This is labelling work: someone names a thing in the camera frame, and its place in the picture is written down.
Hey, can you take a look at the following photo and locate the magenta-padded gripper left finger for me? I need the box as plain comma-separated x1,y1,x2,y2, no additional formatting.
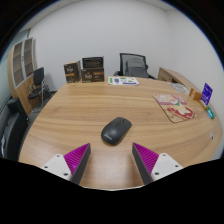
41,142,92,185

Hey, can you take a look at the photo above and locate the black visitor chair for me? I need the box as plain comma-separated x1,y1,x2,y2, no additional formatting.
27,66,51,111

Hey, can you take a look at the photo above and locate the purple card package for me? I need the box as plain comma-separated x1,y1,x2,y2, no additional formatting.
200,82,214,107

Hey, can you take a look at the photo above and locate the cartoon print mouse pad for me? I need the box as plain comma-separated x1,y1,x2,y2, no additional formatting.
152,93,197,124

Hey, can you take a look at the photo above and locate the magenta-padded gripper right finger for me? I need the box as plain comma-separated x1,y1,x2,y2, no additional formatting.
131,142,184,185

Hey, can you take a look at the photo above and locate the wooden shelf unit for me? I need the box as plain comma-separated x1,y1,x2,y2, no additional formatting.
7,37,38,116

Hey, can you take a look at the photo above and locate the white printed sheet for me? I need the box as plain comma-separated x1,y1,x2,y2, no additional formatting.
107,75,140,87

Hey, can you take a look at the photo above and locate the black leather seat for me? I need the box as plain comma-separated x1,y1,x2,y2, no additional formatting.
0,97,30,161

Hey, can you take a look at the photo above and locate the round grey disc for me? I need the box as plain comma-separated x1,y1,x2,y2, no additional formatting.
170,82,190,94

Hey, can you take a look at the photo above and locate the black mesh office chair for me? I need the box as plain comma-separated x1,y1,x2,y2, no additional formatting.
113,52,157,80

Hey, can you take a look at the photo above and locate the wooden side desk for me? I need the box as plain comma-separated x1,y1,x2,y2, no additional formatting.
157,66,201,93

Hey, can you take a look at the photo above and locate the grey backpack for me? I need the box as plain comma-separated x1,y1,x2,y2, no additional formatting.
124,57,150,79

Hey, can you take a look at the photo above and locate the tall brown coffee box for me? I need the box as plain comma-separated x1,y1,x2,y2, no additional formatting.
63,60,82,84

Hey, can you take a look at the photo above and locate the orange box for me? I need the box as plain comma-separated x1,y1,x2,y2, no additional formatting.
188,87,203,102

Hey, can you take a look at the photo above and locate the black box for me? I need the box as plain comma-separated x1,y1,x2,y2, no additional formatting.
81,56,105,70

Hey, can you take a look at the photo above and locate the black computer mouse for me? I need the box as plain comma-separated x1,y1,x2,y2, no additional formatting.
100,116,133,146

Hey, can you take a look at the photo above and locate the teal small box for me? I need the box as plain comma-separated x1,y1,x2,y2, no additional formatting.
205,106,217,120

